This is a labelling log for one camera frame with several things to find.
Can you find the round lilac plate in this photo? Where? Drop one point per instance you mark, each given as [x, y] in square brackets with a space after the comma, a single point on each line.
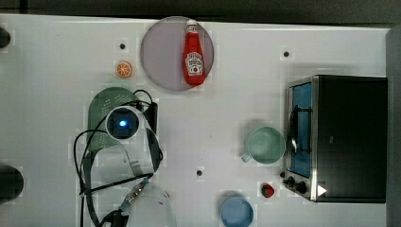
[161, 53]

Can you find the red ketchup bottle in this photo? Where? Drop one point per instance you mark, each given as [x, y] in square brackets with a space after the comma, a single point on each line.
[193, 60]

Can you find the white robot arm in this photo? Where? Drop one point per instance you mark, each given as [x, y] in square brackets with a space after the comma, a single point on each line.
[132, 159]

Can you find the mint green mug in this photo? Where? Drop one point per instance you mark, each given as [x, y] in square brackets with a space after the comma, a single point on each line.
[265, 145]

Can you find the orange slice toy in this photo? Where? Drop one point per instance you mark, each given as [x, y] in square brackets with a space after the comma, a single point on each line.
[123, 69]

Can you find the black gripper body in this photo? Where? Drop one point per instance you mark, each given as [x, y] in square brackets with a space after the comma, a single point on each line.
[150, 112]

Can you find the small red green toy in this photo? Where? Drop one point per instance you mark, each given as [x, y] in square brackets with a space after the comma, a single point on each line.
[267, 190]

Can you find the black silver toaster oven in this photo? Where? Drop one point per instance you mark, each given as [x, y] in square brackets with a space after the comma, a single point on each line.
[336, 134]

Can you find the light blue cup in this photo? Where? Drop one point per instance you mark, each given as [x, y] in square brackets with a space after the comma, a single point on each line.
[236, 212]

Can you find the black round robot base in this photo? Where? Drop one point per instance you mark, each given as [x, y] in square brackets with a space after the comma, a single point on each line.
[11, 183]

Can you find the mint green plastic strainer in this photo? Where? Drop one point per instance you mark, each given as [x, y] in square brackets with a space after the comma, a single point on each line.
[100, 106]

